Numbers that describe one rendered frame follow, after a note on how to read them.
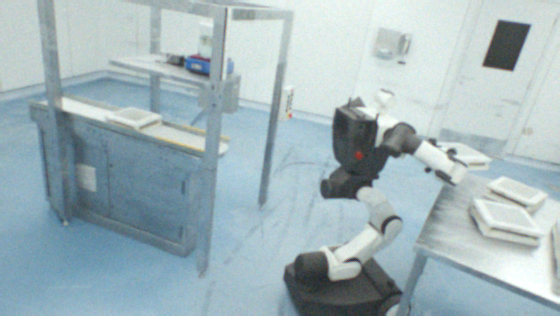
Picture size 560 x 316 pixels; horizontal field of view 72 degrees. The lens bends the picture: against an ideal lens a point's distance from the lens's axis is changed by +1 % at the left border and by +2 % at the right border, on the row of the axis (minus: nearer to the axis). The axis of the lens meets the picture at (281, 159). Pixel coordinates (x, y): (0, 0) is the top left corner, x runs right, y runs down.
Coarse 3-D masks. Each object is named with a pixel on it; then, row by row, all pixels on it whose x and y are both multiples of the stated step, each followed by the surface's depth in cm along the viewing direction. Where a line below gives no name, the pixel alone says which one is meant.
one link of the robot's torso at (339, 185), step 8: (336, 168) 209; (344, 168) 205; (336, 176) 204; (344, 176) 201; (352, 176) 198; (360, 176) 200; (368, 176) 202; (376, 176) 204; (328, 184) 200; (336, 184) 201; (344, 184) 199; (352, 184) 201; (320, 192) 208; (328, 192) 200; (336, 192) 200; (344, 192) 201
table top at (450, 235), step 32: (448, 192) 215; (480, 192) 221; (448, 224) 181; (544, 224) 196; (448, 256) 157; (480, 256) 160; (512, 256) 164; (544, 256) 168; (512, 288) 147; (544, 288) 147
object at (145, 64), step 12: (120, 60) 210; (132, 60) 215; (144, 60) 220; (156, 60) 225; (144, 72) 203; (156, 72) 201; (168, 72) 201; (180, 72) 206; (192, 72) 209; (192, 84) 196; (204, 84) 193
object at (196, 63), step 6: (192, 54) 209; (186, 60) 208; (192, 60) 206; (198, 60) 206; (204, 60) 206; (210, 60) 204; (186, 66) 209; (192, 66) 207; (198, 66) 206; (204, 66) 205; (198, 72) 208; (204, 72) 206
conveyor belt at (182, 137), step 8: (64, 104) 261; (72, 104) 263; (80, 104) 266; (88, 104) 268; (80, 112) 252; (88, 112) 254; (96, 112) 256; (104, 112) 258; (112, 112) 260; (80, 120) 241; (104, 120) 245; (160, 128) 247; (168, 128) 249; (160, 136) 234; (168, 136) 236; (176, 136) 238; (184, 136) 240; (192, 136) 242; (200, 136) 244; (160, 144) 225; (192, 144) 230; (200, 144) 232; (224, 144) 238
